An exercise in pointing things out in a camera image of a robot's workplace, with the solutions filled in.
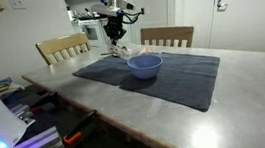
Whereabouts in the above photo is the large dark blue cloth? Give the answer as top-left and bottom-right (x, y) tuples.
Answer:
(120, 52), (221, 112)

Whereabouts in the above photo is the folded cloths pile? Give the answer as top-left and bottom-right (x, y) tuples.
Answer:
(0, 77), (25, 98)

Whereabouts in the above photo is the clear plastic container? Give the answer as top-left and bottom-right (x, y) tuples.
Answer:
(106, 40), (133, 59)

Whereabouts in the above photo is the blue plastic bowl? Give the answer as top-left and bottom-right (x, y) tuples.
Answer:
(127, 54), (163, 80)

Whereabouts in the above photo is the white kitchen stove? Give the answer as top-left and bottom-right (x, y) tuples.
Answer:
(78, 18), (108, 47)

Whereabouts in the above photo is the wooden chair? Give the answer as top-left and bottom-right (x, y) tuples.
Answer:
(36, 32), (91, 65)
(140, 26), (195, 48)

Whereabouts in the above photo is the right wooden chair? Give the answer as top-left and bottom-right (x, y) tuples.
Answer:
(140, 26), (195, 48)

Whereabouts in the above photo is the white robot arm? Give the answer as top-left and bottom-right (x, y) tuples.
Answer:
(91, 0), (135, 47)

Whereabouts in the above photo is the silver door handle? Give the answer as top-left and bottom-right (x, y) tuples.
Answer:
(216, 0), (228, 12)

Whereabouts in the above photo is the small dark blue cloth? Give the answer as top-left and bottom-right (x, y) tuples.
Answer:
(73, 56), (132, 86)

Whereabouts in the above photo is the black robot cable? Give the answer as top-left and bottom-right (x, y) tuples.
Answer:
(121, 5), (148, 27)

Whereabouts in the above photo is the orange black clamp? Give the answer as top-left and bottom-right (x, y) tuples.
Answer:
(59, 109), (102, 148)

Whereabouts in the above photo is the clear orange snack packet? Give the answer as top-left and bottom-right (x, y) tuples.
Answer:
(138, 46), (154, 55)

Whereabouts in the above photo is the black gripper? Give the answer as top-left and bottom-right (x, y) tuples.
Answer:
(104, 15), (127, 50)

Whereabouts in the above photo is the left wooden chair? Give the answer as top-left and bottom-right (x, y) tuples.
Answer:
(36, 32), (91, 65)

